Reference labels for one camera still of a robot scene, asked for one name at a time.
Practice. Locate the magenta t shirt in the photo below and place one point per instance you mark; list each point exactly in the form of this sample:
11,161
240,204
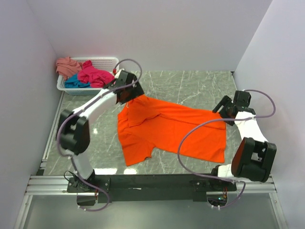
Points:
95,77

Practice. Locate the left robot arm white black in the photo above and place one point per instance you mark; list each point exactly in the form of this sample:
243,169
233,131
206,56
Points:
73,134

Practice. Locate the orange t shirt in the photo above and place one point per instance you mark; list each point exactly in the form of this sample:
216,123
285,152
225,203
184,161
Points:
146,123

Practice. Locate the black base beam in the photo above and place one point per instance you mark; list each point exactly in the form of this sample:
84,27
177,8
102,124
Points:
147,188

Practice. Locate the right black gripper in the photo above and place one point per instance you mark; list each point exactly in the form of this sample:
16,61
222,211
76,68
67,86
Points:
226,100

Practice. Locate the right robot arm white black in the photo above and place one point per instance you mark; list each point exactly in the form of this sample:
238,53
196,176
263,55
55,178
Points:
255,155

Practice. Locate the salmon pink t shirt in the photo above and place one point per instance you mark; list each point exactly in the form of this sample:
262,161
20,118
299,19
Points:
67,67

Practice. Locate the blue t shirt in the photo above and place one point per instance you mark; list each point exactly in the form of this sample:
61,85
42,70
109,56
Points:
73,83

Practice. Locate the aluminium frame rail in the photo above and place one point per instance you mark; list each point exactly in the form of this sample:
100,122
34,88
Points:
40,184

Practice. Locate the white plastic laundry basket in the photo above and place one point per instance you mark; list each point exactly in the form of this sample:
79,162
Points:
102,63

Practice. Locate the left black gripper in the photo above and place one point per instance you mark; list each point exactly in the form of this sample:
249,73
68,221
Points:
137,91

